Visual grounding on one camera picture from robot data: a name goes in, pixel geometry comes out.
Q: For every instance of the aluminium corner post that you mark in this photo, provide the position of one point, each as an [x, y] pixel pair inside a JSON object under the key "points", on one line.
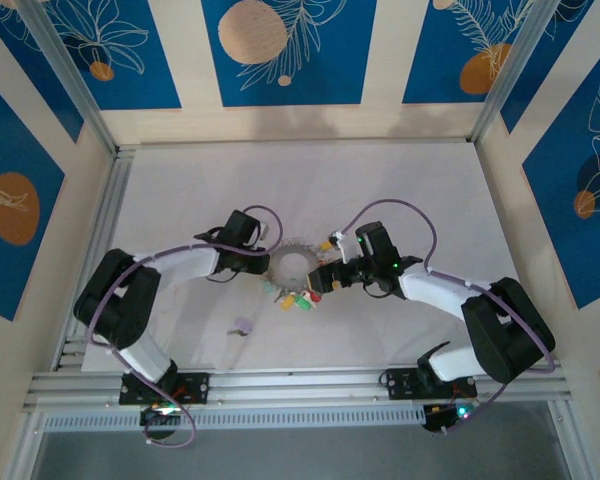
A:
{"points": [[515, 70], [70, 75]]}

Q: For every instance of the teal tagged key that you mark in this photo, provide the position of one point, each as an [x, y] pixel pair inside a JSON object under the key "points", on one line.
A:
{"points": [[268, 288]]}

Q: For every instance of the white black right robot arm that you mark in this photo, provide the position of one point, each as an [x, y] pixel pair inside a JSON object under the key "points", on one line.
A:
{"points": [[430, 292]]}

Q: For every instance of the aluminium side rail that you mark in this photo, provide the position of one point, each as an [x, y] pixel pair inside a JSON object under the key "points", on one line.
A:
{"points": [[111, 200]]}

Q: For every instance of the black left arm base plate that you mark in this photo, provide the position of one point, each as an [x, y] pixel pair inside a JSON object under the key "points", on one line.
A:
{"points": [[195, 387]]}

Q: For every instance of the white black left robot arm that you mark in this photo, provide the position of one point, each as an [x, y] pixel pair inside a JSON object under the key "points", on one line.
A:
{"points": [[190, 262]]}

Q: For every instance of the yellow tagged key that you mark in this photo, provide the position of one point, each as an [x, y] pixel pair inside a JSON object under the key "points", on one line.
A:
{"points": [[286, 302]]}

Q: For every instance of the aluminium frame rail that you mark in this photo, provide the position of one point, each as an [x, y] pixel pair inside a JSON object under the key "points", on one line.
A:
{"points": [[300, 390]]}

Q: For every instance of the blue panel beige circle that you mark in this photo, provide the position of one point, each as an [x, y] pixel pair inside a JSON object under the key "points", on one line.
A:
{"points": [[330, 75]]}

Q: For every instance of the blue panel orange circle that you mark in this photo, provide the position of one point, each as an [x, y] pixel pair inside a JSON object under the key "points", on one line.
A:
{"points": [[555, 200], [10, 150], [430, 50]]}

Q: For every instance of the green tagged key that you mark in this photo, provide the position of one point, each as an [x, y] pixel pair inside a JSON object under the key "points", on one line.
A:
{"points": [[305, 303]]}

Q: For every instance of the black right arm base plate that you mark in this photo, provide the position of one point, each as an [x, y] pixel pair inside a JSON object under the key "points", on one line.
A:
{"points": [[402, 382]]}

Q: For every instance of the blue floral wall panel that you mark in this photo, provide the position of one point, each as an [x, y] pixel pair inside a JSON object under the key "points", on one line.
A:
{"points": [[540, 90], [30, 75], [155, 50]]}

